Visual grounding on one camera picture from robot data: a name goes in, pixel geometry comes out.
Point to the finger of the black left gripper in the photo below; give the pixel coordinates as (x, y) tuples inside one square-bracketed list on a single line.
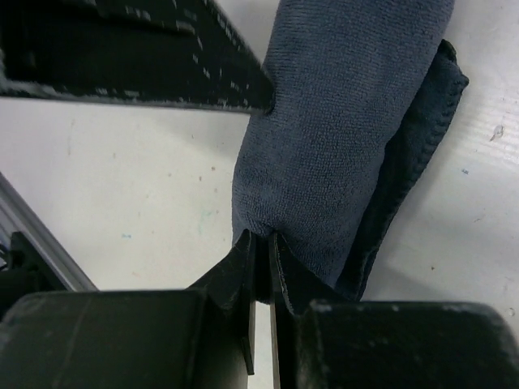
[(178, 54)]

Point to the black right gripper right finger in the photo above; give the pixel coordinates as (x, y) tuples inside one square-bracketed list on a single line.
[(321, 340)]

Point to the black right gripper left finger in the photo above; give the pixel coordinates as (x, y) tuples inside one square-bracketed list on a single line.
[(199, 337)]

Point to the dark grey towel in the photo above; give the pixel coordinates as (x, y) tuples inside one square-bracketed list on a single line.
[(364, 93)]

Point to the aluminium mounting rail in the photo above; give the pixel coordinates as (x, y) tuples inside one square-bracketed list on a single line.
[(30, 241)]

